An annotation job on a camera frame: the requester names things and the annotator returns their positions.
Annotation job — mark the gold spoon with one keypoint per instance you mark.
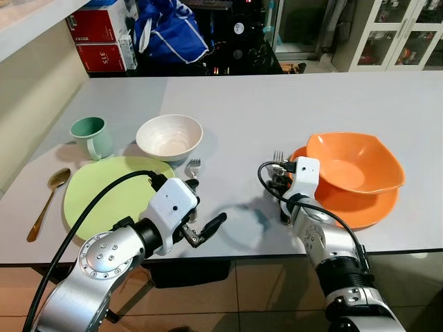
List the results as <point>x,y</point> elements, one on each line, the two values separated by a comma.
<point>58,178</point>

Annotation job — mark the light green plate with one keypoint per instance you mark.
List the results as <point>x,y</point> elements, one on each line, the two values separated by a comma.
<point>111,200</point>

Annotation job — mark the white bowl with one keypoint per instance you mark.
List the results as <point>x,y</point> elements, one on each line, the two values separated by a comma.
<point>169,138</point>

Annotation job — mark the green mug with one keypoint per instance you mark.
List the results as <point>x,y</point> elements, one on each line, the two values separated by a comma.
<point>91,135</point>

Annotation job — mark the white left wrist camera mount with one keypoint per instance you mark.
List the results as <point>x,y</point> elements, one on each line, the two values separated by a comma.
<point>172,204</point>

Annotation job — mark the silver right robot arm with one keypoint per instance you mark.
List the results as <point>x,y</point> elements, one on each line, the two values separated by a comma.
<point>332,256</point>

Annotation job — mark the orange plate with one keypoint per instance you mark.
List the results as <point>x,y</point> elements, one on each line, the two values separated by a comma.
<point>360,211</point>

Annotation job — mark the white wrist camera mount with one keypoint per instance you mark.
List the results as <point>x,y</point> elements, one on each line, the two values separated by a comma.
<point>172,204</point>
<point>306,176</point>

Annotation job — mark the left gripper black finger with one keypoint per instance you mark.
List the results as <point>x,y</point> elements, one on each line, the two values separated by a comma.
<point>191,185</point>
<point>214,225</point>

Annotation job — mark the orange bowl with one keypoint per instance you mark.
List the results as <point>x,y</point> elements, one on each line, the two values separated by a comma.
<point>353,162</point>

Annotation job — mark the black appliance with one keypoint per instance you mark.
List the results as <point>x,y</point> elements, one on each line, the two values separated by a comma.
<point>246,38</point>

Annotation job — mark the blue bag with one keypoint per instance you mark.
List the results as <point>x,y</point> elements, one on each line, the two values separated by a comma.
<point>169,34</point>

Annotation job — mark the white glass door cabinet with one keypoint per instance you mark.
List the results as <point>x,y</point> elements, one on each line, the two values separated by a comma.
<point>387,34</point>

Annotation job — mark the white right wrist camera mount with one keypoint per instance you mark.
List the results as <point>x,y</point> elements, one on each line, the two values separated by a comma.
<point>306,176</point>

